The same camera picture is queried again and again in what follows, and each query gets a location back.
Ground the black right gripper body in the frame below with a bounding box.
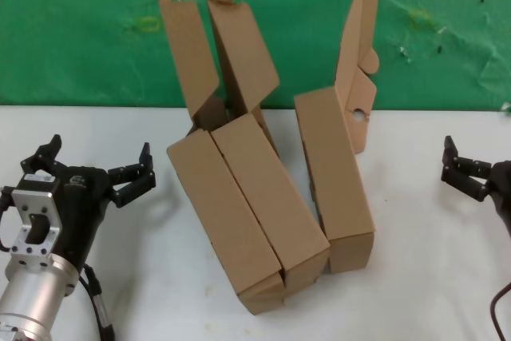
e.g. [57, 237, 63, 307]
[485, 160, 511, 239]

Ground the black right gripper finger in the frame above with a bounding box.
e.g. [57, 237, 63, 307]
[440, 135, 495, 203]

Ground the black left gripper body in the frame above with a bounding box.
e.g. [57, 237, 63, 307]
[22, 164, 113, 268]

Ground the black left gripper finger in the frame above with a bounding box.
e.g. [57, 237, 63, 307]
[106, 141, 156, 209]
[20, 134, 64, 176]

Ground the brown cardboard box with hole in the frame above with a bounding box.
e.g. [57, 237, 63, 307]
[293, 0, 395, 276]

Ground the brown cardboard box, narrow lid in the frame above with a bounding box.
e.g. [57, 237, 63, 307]
[157, 0, 287, 315]

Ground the brown cardboard box, wide lid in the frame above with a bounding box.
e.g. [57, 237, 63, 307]
[207, 0, 332, 300]

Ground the green cloth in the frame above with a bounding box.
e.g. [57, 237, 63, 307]
[0, 0, 511, 113]

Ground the yellow rubber band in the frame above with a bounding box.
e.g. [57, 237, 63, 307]
[137, 15, 161, 34]
[407, 7, 434, 30]

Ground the silver left camera mount bracket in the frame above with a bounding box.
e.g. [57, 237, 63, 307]
[10, 186, 65, 259]

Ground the thin black cable loop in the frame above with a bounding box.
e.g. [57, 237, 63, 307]
[0, 185, 17, 253]

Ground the black cable with grey sleeve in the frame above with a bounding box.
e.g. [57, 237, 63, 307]
[77, 262, 117, 341]

